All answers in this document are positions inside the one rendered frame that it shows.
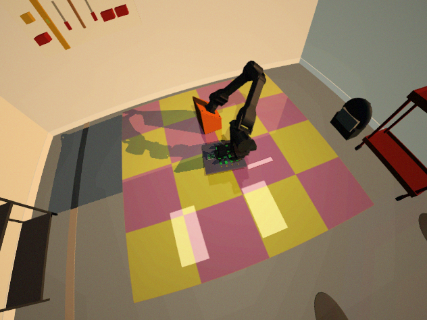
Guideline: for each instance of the grey switch panel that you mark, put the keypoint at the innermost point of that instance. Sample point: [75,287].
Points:
[214,163]

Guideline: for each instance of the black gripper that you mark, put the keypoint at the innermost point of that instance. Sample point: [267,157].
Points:
[222,149]

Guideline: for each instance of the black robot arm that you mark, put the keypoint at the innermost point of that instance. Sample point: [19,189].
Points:
[247,114]

